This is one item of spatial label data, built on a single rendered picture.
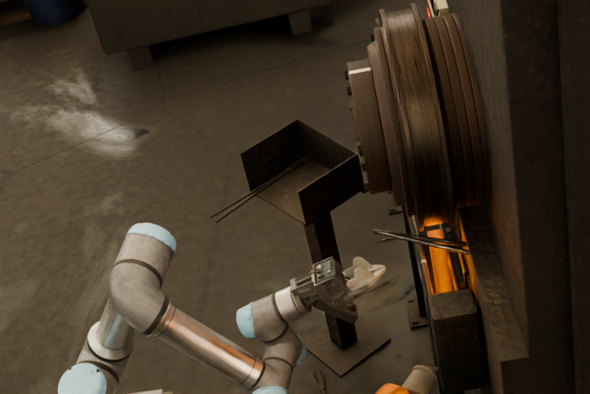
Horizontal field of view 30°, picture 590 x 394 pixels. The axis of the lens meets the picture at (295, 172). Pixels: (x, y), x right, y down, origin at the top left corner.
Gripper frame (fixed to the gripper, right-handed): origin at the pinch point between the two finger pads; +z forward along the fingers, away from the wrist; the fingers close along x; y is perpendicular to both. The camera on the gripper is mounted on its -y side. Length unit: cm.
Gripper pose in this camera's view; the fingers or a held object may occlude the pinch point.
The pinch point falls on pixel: (381, 271)
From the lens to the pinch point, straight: 250.5
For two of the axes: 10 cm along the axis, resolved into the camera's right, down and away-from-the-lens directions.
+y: -4.8, -6.9, -5.5
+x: -0.5, -6.0, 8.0
